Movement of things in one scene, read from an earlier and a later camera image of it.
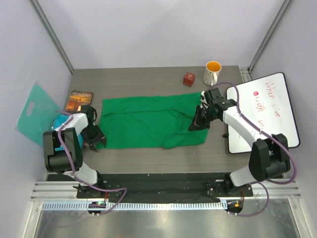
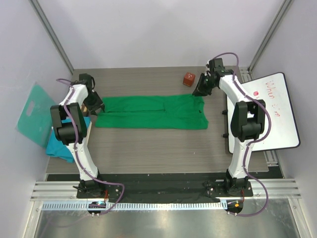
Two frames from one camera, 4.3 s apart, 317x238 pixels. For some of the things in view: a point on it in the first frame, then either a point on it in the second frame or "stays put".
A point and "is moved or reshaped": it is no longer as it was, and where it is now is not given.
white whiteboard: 266,103 stays put
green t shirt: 151,121 is moved or reshaped
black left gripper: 100,136 → 92,108
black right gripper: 197,123 → 200,90
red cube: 188,79 stays put
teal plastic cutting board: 40,121 stays put
